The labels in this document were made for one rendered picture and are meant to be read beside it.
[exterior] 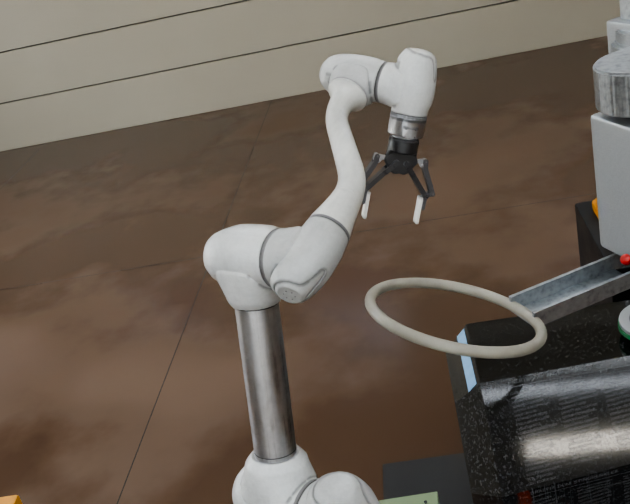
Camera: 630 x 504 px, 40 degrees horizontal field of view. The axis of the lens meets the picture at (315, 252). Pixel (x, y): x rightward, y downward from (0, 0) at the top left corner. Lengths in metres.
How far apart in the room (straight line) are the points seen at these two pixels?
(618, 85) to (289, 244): 1.02
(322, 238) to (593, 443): 1.24
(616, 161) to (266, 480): 1.27
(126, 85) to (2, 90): 1.29
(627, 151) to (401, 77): 0.69
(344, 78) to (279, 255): 0.54
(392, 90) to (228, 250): 0.57
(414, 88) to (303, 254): 0.55
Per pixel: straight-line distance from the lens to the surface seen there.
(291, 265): 1.78
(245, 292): 1.89
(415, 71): 2.11
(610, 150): 2.54
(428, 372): 4.23
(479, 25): 8.65
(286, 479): 2.07
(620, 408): 2.76
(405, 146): 2.15
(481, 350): 2.17
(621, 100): 2.42
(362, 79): 2.15
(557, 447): 2.72
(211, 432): 4.23
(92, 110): 9.33
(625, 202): 2.57
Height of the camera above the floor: 2.45
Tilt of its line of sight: 26 degrees down
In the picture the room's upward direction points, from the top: 14 degrees counter-clockwise
